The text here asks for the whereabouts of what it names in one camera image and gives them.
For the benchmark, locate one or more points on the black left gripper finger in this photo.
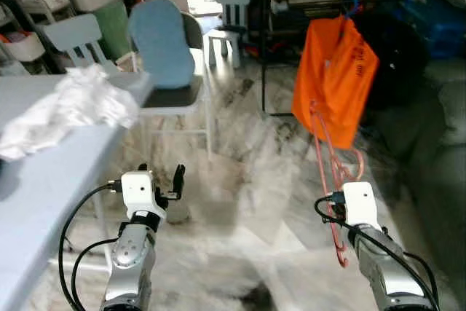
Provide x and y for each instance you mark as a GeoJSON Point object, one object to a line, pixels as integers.
{"type": "Point", "coordinates": [179, 182]}
{"type": "Point", "coordinates": [142, 169]}

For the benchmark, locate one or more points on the pink plastic hanger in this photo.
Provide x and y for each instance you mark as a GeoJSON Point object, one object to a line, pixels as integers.
{"type": "Point", "coordinates": [318, 143]}

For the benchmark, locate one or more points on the white shirt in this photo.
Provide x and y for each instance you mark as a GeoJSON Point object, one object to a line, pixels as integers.
{"type": "Point", "coordinates": [73, 111]}

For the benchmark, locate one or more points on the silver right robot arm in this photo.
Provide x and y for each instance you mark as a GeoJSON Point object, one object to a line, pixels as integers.
{"type": "Point", "coordinates": [386, 267]}

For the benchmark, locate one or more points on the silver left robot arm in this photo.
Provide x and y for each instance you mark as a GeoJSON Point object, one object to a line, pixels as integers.
{"type": "Point", "coordinates": [131, 260]}

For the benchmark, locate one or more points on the blue plastic hanger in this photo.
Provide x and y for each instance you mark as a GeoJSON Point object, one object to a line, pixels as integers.
{"type": "Point", "coordinates": [352, 6]}

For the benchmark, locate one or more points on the grey folding chair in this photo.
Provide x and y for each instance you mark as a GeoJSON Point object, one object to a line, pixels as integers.
{"type": "Point", "coordinates": [171, 96]}

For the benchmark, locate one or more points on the light blue folding table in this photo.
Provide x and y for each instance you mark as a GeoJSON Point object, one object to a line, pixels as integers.
{"type": "Point", "coordinates": [44, 180]}

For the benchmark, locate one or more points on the green leather sofa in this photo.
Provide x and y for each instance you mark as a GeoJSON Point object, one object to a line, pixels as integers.
{"type": "Point", "coordinates": [444, 180]}

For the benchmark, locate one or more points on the blue seat cushion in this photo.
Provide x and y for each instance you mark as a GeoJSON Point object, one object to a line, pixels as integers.
{"type": "Point", "coordinates": [160, 41]}

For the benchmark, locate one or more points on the orange shirt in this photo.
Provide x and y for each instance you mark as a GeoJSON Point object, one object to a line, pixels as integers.
{"type": "Point", "coordinates": [335, 78]}

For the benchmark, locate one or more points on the black metal drying rack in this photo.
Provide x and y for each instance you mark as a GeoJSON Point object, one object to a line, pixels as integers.
{"type": "Point", "coordinates": [263, 71]}

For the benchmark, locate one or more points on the green plastic bin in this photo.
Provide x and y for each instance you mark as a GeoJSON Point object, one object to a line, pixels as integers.
{"type": "Point", "coordinates": [115, 30]}

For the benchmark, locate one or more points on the black garment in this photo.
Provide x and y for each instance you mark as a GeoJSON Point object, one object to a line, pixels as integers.
{"type": "Point", "coordinates": [397, 56]}

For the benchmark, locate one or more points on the white plastic basket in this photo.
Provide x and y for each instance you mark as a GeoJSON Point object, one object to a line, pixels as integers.
{"type": "Point", "coordinates": [22, 47]}

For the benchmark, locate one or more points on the blue plastic storage box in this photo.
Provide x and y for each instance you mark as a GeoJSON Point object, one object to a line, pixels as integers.
{"type": "Point", "coordinates": [437, 27]}

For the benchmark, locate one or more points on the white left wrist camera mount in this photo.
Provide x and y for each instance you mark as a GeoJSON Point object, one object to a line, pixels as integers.
{"type": "Point", "coordinates": [138, 191]}

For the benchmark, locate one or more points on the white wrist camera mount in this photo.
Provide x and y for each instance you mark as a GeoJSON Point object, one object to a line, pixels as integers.
{"type": "Point", "coordinates": [138, 191]}
{"type": "Point", "coordinates": [360, 205]}

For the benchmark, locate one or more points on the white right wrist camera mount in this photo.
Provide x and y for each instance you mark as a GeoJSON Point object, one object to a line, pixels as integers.
{"type": "Point", "coordinates": [360, 205]}

